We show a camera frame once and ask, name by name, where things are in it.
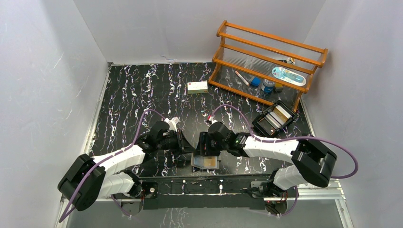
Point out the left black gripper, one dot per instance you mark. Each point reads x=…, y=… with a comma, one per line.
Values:
x=180, y=142

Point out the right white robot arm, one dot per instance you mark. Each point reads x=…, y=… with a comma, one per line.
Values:
x=310, y=160

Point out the grey card holder wallet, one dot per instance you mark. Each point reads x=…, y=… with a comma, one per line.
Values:
x=197, y=162

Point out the blue small block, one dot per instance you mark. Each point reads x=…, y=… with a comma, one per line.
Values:
x=255, y=82

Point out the yellow black small block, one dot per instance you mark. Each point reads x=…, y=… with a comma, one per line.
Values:
x=278, y=88

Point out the blister pack blue tool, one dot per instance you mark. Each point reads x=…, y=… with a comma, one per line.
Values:
x=288, y=76

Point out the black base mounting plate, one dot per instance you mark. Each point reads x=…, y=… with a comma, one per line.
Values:
x=218, y=191

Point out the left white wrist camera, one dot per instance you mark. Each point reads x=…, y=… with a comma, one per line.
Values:
x=172, y=123

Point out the gold VIP credit card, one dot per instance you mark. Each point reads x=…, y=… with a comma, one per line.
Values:
x=211, y=162

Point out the white marker pen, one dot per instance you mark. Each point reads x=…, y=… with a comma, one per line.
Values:
x=242, y=78

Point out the orange wooden shelf rack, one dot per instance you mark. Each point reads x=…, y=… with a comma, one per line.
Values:
x=255, y=53

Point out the black card tray box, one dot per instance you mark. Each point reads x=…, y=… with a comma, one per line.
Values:
x=273, y=119

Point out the white small cardboard box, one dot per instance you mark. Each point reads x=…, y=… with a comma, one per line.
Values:
x=197, y=87

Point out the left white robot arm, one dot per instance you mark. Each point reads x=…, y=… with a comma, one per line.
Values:
x=92, y=178

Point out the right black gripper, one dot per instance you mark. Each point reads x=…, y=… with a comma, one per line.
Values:
x=205, y=138

